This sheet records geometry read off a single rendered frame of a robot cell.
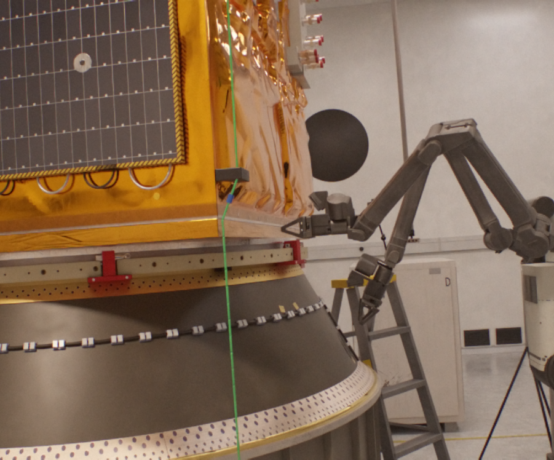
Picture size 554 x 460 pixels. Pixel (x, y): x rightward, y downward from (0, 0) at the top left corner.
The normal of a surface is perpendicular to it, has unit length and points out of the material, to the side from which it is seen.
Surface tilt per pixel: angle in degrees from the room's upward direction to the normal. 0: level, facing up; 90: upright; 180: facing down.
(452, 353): 90
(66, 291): 62
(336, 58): 90
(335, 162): 90
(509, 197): 124
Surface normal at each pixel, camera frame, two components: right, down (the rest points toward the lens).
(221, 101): 0.58, 0.04
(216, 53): 0.68, -0.14
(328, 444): -0.59, 0.04
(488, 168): -0.31, 0.58
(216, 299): 0.54, -0.51
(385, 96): -0.12, 0.00
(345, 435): 0.88, -0.07
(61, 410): 0.11, -0.48
